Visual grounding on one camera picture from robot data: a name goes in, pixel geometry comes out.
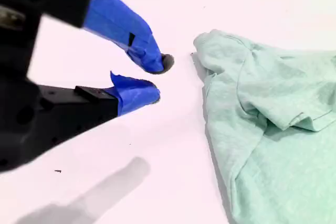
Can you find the pale green T-shirt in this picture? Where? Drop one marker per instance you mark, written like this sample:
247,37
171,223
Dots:
275,155

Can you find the small black screw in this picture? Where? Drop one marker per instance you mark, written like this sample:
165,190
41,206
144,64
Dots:
58,171

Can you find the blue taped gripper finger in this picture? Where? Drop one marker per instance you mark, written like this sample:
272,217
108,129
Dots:
118,22
131,95

